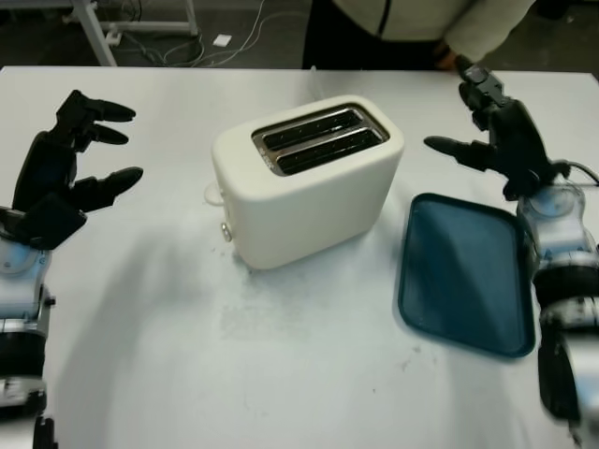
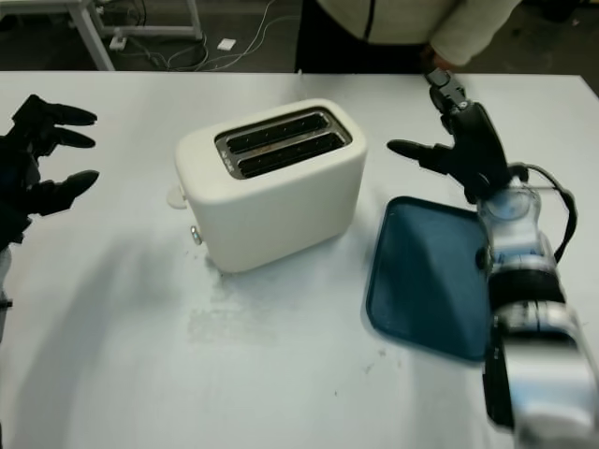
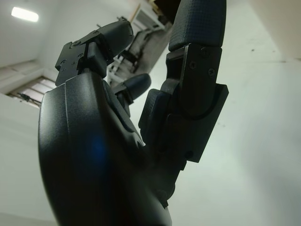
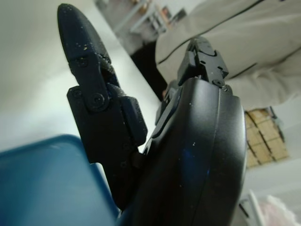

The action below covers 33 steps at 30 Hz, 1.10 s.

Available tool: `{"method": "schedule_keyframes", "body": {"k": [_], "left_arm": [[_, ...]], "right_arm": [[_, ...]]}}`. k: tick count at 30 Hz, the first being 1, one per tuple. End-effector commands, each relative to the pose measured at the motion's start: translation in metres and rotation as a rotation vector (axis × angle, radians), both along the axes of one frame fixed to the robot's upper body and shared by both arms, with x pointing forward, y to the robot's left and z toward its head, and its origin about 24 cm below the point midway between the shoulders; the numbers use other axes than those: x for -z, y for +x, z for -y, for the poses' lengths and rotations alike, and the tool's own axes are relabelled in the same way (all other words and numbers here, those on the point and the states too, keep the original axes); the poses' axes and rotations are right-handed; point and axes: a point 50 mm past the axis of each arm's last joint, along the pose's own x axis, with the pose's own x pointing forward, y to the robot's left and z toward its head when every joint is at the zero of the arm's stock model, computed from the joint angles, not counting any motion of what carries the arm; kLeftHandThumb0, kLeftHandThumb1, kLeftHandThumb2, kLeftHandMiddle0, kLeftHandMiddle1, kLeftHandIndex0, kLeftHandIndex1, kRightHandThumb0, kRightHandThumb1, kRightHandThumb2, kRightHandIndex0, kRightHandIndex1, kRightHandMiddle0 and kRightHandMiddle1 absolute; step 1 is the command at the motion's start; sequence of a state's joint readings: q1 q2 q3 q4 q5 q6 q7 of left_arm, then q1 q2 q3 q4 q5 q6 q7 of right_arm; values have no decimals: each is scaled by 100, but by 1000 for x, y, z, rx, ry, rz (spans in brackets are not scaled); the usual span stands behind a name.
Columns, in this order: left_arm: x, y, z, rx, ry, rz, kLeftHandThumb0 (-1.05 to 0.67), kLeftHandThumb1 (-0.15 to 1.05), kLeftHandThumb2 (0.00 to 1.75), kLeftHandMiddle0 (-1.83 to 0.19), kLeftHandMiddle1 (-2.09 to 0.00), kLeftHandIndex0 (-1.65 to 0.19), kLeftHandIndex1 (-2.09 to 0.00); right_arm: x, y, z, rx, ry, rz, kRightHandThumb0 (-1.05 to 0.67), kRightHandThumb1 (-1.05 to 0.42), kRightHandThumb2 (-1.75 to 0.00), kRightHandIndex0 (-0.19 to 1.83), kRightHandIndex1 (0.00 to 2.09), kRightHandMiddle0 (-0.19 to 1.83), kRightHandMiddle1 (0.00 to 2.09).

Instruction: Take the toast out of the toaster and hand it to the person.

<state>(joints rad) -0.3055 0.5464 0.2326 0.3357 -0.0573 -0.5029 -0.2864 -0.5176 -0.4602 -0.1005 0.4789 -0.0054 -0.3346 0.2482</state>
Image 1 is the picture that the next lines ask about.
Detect tangled white floor cables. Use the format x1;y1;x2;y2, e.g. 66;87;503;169
122;18;207;66

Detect white toaster power cord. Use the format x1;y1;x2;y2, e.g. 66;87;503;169
308;65;329;100

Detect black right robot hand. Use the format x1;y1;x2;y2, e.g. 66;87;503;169
423;54;553;188

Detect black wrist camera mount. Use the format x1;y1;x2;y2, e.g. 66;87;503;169
503;175;539;201
0;191;89;251

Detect white desk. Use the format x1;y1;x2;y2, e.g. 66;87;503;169
0;0;200;66

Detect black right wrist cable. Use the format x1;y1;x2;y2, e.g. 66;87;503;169
547;159;599;186

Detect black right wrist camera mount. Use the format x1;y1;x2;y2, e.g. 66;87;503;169
503;175;539;201

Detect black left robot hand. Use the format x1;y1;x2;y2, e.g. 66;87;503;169
11;89;144;214

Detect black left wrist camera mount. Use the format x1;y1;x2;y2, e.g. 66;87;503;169
0;191;89;251

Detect long white floor cable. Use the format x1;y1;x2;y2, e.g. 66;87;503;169
163;0;286;66

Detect person in cream jacket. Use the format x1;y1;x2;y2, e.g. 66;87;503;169
301;0;539;71

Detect teal plastic tray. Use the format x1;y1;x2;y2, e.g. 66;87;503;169
397;192;537;361

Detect white two-slot toaster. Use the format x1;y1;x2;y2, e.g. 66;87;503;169
210;94;406;271

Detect white toaster lever knob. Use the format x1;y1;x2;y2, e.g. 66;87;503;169
203;181;227;208

